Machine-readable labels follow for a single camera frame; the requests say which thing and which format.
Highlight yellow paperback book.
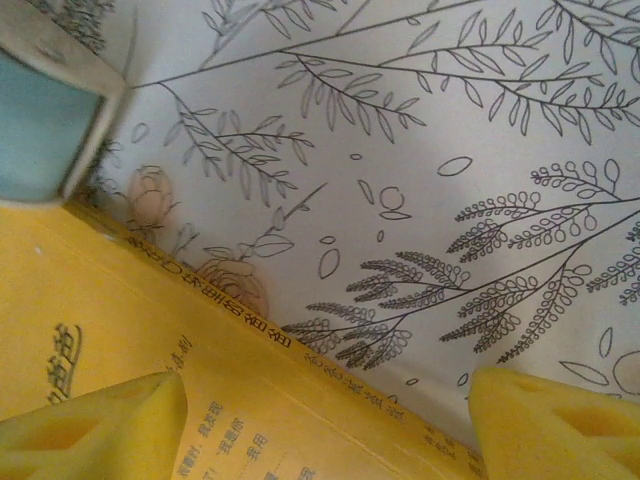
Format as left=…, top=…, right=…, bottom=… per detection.
left=0, top=199, right=489, bottom=480

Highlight floral table cloth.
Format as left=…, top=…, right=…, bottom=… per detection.
left=64, top=0, right=640, bottom=451

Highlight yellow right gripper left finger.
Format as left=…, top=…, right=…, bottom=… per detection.
left=0, top=370, right=189, bottom=480

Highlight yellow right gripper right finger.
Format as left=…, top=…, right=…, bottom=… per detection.
left=467, top=367, right=640, bottom=480

